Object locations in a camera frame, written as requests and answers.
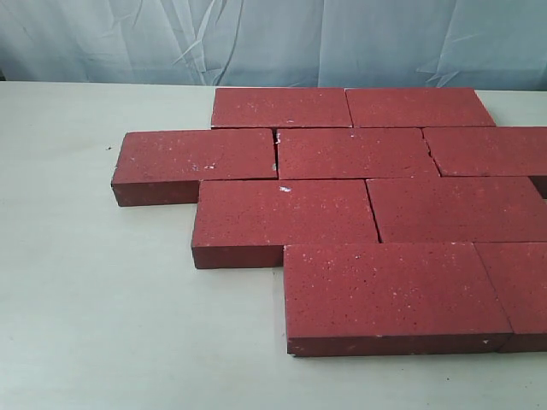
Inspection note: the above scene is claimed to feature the red brick under leaning one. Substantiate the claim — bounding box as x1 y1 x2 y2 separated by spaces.
367 177 546 243

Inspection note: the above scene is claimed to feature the red brick with silver chip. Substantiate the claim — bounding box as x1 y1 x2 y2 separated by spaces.
111 128 277 207

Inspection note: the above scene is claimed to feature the pale blue backdrop cloth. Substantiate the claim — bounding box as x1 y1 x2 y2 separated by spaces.
1 1 546 91

